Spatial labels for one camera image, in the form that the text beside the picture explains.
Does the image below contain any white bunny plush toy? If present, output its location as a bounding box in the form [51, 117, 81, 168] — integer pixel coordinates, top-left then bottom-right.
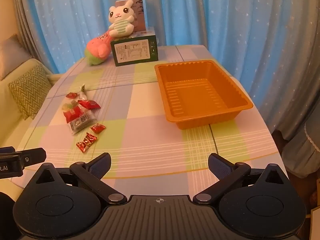
[108, 0, 135, 38]

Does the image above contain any light green sofa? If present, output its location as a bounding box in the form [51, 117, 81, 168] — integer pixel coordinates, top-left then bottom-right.
[0, 32, 60, 147]

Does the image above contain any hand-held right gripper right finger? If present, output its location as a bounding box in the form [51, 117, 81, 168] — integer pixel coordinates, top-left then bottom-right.
[192, 152, 290, 204]

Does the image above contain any grey pillow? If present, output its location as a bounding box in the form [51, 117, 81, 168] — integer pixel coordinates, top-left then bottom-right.
[0, 34, 32, 80]

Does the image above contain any red packet with beige label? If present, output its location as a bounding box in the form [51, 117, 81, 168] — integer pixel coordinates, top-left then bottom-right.
[63, 106, 83, 123]

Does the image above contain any plain red snack packet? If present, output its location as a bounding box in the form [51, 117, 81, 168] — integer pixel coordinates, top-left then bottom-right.
[77, 99, 101, 110]

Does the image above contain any clear gummy candy packet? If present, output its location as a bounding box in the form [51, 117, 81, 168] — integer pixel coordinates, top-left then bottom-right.
[62, 100, 79, 110]

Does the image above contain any clear packet with dark snack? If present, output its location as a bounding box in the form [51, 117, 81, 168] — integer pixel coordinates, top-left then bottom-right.
[69, 112, 97, 135]

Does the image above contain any green chevron pillow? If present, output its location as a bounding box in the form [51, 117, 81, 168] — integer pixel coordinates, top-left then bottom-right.
[8, 65, 52, 120]

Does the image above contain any blue star-print curtain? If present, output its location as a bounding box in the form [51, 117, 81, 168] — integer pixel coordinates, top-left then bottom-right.
[12, 0, 320, 140]

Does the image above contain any red brown twisted candy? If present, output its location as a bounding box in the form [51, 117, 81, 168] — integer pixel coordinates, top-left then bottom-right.
[76, 132, 97, 153]

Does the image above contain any tan upright cardboard box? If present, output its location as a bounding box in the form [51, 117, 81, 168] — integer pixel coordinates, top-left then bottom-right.
[115, 0, 147, 32]

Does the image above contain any pink green plush toy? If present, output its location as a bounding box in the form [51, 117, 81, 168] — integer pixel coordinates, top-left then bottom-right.
[85, 31, 113, 66]

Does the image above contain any grey lace-trim chair cover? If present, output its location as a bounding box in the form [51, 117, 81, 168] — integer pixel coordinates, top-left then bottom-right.
[271, 100, 320, 180]

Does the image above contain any green cardboard box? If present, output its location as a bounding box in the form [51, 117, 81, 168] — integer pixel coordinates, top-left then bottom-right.
[111, 27, 158, 67]

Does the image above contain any orange plastic tray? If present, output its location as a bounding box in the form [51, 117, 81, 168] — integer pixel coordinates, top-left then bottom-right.
[154, 60, 253, 130]

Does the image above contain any plaid pastel tablecloth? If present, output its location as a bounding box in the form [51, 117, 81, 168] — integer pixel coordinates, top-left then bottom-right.
[11, 44, 284, 200]

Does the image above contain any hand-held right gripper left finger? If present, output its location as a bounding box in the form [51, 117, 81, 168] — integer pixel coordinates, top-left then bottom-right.
[31, 152, 127, 205]

